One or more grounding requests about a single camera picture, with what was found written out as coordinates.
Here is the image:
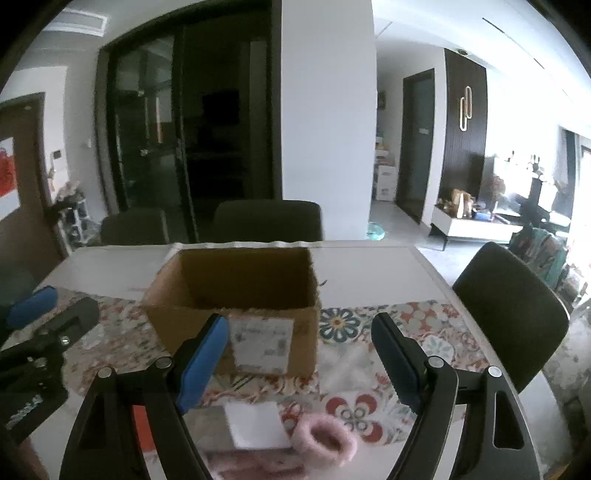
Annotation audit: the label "red and white door poster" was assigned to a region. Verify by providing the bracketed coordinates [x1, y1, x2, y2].
[0, 136, 21, 220]

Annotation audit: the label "gold wall decoration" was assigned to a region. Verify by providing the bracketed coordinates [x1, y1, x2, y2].
[459, 85, 475, 132]

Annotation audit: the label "dark slatted wall panel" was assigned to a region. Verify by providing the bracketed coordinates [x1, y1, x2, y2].
[438, 48, 488, 204]

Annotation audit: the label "stacked white boxes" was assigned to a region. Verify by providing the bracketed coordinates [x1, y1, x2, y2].
[374, 134, 398, 201]

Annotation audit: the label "black framed glass sliding door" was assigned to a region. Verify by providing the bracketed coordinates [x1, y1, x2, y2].
[95, 0, 283, 243]

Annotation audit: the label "brown paper bag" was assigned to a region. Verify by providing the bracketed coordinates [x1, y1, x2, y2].
[450, 188, 474, 217]

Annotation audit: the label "white low cabinet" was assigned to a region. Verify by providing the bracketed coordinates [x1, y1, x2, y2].
[429, 203, 522, 252]

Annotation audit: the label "pink soft cloth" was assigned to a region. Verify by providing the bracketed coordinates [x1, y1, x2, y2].
[205, 450, 308, 480]

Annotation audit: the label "ceiling air vent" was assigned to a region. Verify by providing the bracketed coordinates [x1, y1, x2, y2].
[44, 11, 109, 35]

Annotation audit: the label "brown wooden door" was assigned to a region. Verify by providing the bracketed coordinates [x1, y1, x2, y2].
[0, 92, 63, 278]

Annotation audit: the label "dark interior door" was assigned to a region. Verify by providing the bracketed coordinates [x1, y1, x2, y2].
[396, 68, 435, 224]

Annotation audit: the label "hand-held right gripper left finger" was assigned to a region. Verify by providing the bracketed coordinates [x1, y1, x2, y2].
[59, 314, 230, 480]

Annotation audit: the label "pink fluffy scrunchie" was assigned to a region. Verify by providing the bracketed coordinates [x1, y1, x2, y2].
[293, 414, 358, 466]

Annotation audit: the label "orange pot holder cloth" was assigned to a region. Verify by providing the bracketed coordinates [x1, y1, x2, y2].
[131, 404, 155, 455]

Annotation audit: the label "white floral fabric pouch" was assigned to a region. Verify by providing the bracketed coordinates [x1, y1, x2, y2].
[182, 401, 293, 455]

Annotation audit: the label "shoe rack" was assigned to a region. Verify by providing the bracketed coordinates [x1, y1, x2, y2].
[51, 182, 100, 252]

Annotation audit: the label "floral patterned table mat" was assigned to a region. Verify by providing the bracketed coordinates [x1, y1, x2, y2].
[28, 291, 504, 448]

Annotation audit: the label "colourful patterned fabric pile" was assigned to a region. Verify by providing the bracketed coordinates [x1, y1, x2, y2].
[508, 226, 573, 296]

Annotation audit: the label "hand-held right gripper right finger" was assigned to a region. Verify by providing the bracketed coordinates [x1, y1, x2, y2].
[372, 313, 541, 480]

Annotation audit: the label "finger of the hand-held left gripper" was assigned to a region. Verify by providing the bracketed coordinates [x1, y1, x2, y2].
[34, 298, 100, 352]
[7, 285, 58, 328]

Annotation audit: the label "dark dining chair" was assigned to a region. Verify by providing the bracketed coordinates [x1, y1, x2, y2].
[0, 263, 44, 308]
[213, 200, 322, 242]
[452, 241, 571, 393]
[100, 208, 169, 245]

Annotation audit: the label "brown cardboard box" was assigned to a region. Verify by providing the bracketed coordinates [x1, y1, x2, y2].
[141, 246, 322, 376]

